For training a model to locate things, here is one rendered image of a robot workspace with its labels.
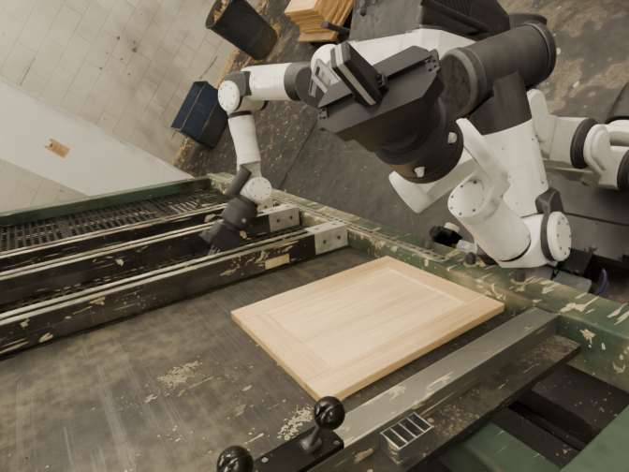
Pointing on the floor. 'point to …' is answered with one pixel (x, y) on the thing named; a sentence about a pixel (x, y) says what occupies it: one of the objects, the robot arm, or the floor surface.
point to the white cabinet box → (72, 147)
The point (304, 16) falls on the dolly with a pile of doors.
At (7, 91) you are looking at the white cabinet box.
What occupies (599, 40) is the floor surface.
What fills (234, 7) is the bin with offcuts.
